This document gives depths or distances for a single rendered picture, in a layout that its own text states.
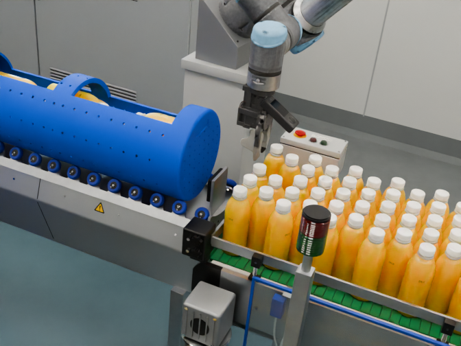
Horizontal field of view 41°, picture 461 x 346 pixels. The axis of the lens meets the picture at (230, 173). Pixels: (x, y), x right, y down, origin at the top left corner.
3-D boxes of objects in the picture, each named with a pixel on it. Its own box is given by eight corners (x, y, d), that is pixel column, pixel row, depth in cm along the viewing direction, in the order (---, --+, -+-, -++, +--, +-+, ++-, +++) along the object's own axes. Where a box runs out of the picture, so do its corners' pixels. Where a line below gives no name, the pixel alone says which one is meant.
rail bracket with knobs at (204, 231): (195, 241, 180) (197, 212, 175) (217, 249, 178) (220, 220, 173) (178, 259, 172) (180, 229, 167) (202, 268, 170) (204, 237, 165)
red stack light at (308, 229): (304, 218, 139) (306, 204, 137) (331, 227, 137) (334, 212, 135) (295, 233, 134) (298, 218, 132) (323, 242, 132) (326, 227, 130)
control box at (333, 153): (286, 152, 211) (290, 124, 206) (342, 167, 205) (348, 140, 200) (276, 163, 203) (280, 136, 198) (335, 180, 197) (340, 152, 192)
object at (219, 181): (217, 198, 195) (221, 165, 189) (224, 201, 195) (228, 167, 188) (204, 214, 187) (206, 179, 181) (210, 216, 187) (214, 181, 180)
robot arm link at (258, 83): (285, 69, 168) (273, 80, 160) (283, 86, 170) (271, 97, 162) (255, 62, 170) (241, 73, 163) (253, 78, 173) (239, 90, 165)
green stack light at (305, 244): (300, 236, 142) (304, 219, 139) (327, 245, 140) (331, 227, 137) (291, 251, 137) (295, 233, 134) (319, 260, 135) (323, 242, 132)
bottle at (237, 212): (230, 238, 182) (236, 185, 173) (250, 248, 179) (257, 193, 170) (216, 249, 177) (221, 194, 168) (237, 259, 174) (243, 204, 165)
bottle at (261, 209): (258, 259, 175) (267, 204, 165) (241, 247, 179) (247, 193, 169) (275, 250, 179) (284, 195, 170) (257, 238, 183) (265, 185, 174)
